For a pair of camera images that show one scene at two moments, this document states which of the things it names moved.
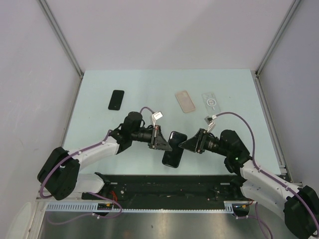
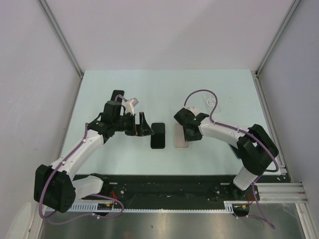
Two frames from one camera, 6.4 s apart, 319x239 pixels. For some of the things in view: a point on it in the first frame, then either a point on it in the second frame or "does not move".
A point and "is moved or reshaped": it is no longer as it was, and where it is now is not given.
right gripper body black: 207,143 -> 189,137
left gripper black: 156,139 -> 143,129
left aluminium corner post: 49,13 does not move
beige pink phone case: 185,101 -> 180,142
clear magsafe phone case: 211,103 does not move
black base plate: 169,188 does not move
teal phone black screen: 172,159 is moved or reshaped
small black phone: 116,100 does not move
